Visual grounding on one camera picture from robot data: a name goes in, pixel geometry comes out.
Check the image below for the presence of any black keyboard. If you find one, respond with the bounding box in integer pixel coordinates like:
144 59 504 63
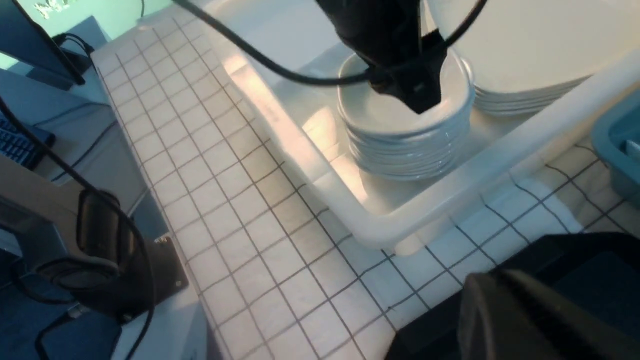
0 115 45 171

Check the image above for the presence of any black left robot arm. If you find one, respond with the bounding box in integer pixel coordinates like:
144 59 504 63
318 0 639 360

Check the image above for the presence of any teal plastic bin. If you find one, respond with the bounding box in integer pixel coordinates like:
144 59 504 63
590 89 640 209

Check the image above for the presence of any large white plastic tub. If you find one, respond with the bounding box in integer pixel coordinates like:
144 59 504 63
195 0 639 251

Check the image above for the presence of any stack of small white dishes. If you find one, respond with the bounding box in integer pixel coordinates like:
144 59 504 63
337 49 475 181

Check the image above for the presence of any dark computer monitor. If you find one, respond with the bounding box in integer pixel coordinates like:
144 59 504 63
0 0 89 91

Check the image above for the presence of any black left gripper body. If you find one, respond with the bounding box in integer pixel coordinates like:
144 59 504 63
367 30 447 115

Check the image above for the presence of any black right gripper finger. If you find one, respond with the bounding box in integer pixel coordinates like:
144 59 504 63
457 272 640 360

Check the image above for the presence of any black table clamp mount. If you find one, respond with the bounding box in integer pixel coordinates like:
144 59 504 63
29 189 189 324

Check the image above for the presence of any stack of large white plates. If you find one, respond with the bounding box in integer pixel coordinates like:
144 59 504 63
454 0 640 116

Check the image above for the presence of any black serving tray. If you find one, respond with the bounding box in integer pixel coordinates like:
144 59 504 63
385 232 639 360

